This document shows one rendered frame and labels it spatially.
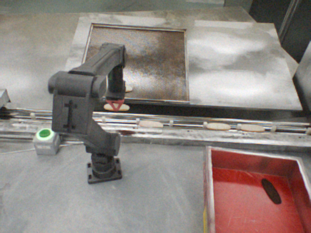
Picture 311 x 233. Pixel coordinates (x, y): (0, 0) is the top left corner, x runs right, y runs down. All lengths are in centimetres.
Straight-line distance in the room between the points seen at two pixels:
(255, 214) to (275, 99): 55
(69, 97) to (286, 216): 79
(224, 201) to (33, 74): 107
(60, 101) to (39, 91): 83
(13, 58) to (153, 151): 93
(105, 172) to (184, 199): 29
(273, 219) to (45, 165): 80
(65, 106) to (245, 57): 108
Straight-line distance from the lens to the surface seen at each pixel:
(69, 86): 64
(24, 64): 167
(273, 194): 113
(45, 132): 114
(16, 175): 116
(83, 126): 64
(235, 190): 110
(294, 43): 314
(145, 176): 108
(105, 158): 100
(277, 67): 156
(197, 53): 151
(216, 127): 123
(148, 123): 120
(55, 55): 171
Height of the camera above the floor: 171
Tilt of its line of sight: 43 degrees down
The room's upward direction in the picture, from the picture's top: 4 degrees clockwise
